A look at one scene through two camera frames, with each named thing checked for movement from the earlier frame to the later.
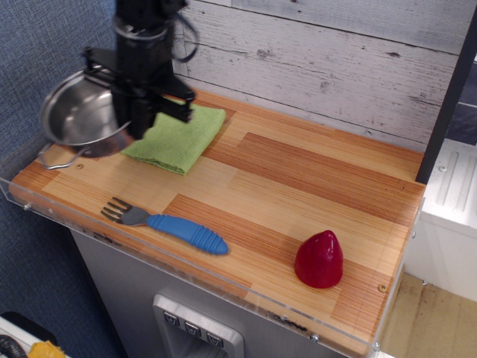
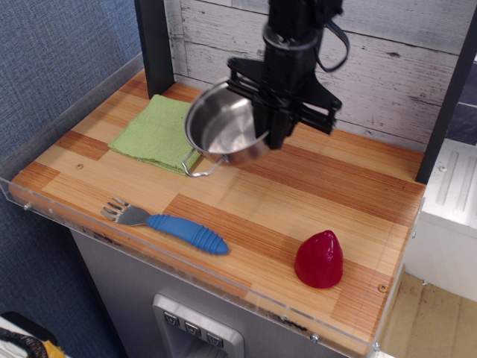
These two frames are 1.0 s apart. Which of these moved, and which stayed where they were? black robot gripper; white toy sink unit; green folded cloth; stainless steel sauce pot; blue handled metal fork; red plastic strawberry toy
Moved: stainless steel sauce pot; black robot gripper
Stayed: green folded cloth; blue handled metal fork; red plastic strawberry toy; white toy sink unit
